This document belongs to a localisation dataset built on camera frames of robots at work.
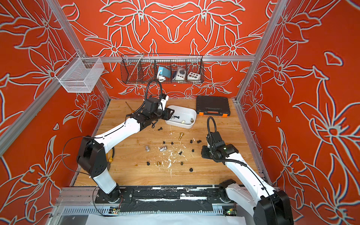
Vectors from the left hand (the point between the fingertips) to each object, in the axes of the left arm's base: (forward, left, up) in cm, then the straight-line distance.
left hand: (172, 109), depth 84 cm
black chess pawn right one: (-10, -13, -21) cm, 27 cm away
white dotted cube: (+25, -12, +7) cm, 29 cm away
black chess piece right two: (-9, -19, -22) cm, 31 cm away
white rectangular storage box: (+11, -6, -21) cm, 24 cm away
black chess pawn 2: (-12, 0, -21) cm, 25 cm away
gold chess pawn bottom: (-27, +6, -21) cm, 34 cm away
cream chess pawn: (+6, -7, -20) cm, 22 cm away
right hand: (-21, -18, -15) cm, 31 cm away
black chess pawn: (+10, -3, -21) cm, 23 cm away
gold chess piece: (+7, -13, -20) cm, 25 cm away
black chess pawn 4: (-27, +13, -21) cm, 37 cm away
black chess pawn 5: (-25, -8, -21) cm, 34 cm away
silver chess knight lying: (-17, +6, -21) cm, 28 cm away
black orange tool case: (+23, -35, -19) cm, 46 cm away
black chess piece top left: (-1, +11, -22) cm, 24 cm away
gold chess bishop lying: (-6, -7, -20) cm, 22 cm away
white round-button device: (+22, -4, +11) cm, 25 cm away
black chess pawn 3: (-19, -6, -21) cm, 29 cm away
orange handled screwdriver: (+14, +35, -21) cm, 43 cm away
